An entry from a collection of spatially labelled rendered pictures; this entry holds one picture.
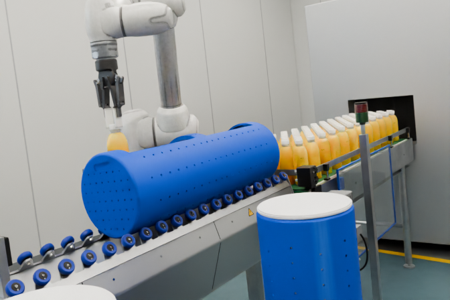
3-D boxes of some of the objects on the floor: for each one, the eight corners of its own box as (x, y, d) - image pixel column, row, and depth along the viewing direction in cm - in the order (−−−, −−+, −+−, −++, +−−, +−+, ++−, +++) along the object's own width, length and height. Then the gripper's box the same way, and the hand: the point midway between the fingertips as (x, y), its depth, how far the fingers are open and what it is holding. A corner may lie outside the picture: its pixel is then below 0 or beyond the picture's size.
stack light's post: (376, 345, 250) (357, 134, 241) (379, 342, 254) (361, 133, 245) (384, 347, 248) (365, 134, 239) (386, 343, 251) (368, 133, 242)
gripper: (81, 62, 168) (90, 130, 170) (113, 56, 158) (122, 128, 160) (98, 61, 174) (107, 127, 176) (130, 55, 164) (139, 125, 166)
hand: (113, 118), depth 168 cm, fingers closed on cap, 4 cm apart
